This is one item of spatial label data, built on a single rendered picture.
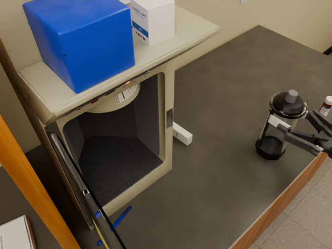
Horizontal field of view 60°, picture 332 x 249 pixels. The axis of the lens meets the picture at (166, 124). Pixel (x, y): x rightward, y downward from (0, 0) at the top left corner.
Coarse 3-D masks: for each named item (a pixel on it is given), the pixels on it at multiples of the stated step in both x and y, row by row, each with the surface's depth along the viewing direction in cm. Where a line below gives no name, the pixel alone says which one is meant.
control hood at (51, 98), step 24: (192, 24) 51; (144, 48) 46; (168, 48) 46; (24, 72) 41; (48, 72) 41; (144, 72) 47; (48, 96) 38; (72, 96) 38; (96, 96) 41; (48, 120) 41
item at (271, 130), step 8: (272, 96) 89; (272, 104) 87; (304, 104) 87; (280, 112) 85; (304, 112) 85; (288, 120) 86; (296, 120) 87; (272, 128) 91; (264, 136) 96; (272, 136) 93; (280, 136) 91; (264, 144) 97; (272, 144) 95; (280, 144) 94; (272, 152) 98; (280, 152) 98
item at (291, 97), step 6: (294, 90) 84; (276, 96) 88; (282, 96) 87; (288, 96) 84; (294, 96) 83; (276, 102) 86; (282, 102) 85; (288, 102) 85; (294, 102) 85; (300, 102) 85; (282, 108) 85; (288, 108) 84; (294, 108) 84; (300, 108) 84
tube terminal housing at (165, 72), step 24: (0, 0) 36; (24, 0) 37; (0, 24) 37; (24, 24) 39; (0, 48) 42; (24, 48) 41; (168, 72) 67; (24, 96) 48; (168, 96) 72; (48, 144) 56; (168, 144) 86; (168, 168) 96; (72, 192) 68
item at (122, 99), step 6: (138, 84) 68; (126, 90) 64; (132, 90) 66; (138, 90) 68; (114, 96) 62; (120, 96) 63; (126, 96) 64; (132, 96) 66; (108, 102) 62; (114, 102) 63; (120, 102) 64; (126, 102) 65; (96, 108) 63; (102, 108) 63; (108, 108) 63; (114, 108) 63
